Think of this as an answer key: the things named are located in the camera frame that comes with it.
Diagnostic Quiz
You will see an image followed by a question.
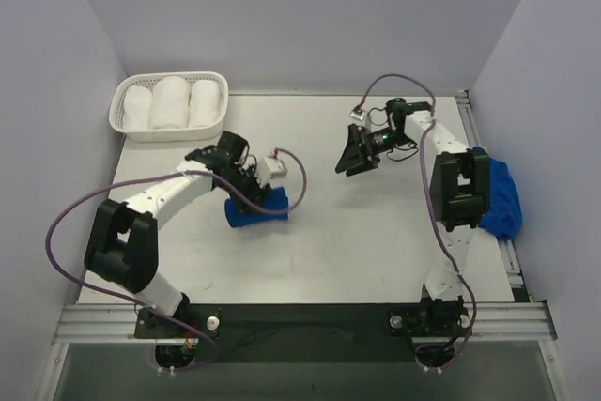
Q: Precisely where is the blue towel pile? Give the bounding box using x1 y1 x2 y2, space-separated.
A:
478 157 523 241

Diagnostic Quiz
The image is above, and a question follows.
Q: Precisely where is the left rolled white towel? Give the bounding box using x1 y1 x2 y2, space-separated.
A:
122 85 152 131

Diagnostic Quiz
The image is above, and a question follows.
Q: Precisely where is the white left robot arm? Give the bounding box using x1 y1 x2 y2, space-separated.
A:
84 131 282 337

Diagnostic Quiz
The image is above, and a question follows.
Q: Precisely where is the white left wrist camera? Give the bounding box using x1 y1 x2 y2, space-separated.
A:
256 154 287 185

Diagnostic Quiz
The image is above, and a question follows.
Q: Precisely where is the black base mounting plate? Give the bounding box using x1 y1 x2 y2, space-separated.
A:
134 299 470 367

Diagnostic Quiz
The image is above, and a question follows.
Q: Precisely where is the middle rolled white towel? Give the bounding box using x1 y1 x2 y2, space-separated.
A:
149 76 191 130

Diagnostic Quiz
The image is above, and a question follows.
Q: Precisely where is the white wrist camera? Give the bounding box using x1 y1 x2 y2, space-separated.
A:
349 105 371 131
256 154 287 185

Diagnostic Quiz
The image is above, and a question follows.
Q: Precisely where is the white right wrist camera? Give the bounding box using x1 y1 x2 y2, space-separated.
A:
349 105 371 131

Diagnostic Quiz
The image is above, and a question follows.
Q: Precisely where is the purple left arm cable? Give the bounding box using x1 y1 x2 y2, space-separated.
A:
46 147 309 369

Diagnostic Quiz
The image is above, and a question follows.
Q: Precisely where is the rolled white towel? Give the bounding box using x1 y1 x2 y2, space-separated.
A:
149 76 191 130
122 85 152 131
188 80 220 128

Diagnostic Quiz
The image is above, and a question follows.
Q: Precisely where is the aluminium right side rail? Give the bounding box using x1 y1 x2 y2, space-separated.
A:
454 88 534 303

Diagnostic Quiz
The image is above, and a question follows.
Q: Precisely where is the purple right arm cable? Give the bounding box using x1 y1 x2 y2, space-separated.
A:
359 73 478 369

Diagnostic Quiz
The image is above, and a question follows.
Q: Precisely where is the aluminium front rail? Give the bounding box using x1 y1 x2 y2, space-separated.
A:
52 302 557 344

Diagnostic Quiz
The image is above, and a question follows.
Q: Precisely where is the white plastic mesh basket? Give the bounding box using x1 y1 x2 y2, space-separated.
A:
109 71 229 143

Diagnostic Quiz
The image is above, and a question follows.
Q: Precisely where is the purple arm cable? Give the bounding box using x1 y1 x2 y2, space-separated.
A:
46 147 309 369
359 73 478 369

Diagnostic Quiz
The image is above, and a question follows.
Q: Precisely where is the aluminium rail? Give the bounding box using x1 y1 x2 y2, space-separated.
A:
52 302 557 344
454 88 534 303

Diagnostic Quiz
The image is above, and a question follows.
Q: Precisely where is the right rolled white towel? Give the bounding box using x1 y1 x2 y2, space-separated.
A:
188 80 220 128

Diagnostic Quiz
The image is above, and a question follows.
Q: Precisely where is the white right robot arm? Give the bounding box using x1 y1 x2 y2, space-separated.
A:
335 98 490 301

